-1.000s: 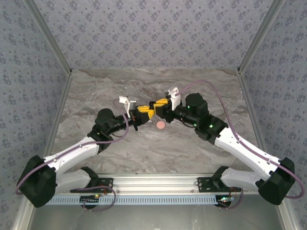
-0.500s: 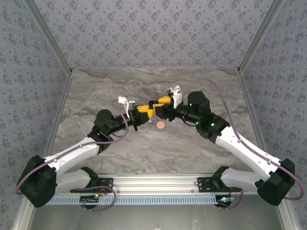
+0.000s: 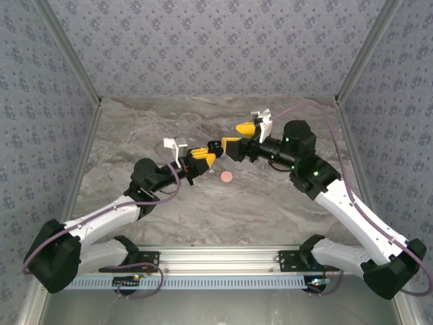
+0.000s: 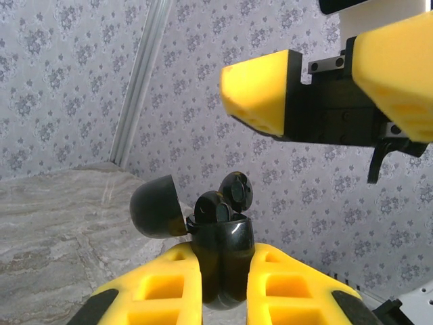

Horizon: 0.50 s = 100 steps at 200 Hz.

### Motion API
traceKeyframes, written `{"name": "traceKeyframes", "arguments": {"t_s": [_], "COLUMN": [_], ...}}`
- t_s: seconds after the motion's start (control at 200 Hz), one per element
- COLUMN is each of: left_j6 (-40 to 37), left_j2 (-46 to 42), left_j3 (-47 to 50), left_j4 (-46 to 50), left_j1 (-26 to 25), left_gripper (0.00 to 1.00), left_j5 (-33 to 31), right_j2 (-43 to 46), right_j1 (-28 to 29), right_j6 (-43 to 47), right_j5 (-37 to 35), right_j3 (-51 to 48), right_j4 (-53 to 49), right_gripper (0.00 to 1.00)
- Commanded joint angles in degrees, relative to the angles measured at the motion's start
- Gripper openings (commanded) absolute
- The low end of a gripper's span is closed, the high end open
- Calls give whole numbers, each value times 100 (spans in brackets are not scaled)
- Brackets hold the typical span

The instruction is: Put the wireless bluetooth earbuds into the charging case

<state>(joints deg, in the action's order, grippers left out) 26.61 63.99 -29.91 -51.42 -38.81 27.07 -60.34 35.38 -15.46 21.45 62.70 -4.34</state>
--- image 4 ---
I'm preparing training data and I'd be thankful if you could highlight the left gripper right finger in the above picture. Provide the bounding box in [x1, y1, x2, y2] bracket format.
[246, 242, 388, 325]

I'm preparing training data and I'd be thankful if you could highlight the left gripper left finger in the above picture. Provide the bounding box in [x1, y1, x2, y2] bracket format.
[69, 242, 204, 325]

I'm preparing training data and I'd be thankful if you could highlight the black earbud charging case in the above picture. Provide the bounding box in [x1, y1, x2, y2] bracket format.
[129, 174, 255, 311]

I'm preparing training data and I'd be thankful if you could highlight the black wireless earbud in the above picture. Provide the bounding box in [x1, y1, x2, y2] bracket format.
[218, 171, 254, 214]
[194, 190, 234, 226]

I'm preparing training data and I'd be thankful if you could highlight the black gripper wire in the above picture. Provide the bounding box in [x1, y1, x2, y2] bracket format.
[367, 144, 385, 186]

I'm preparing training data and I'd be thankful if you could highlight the aluminium corner post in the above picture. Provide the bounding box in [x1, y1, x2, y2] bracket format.
[110, 0, 174, 167]

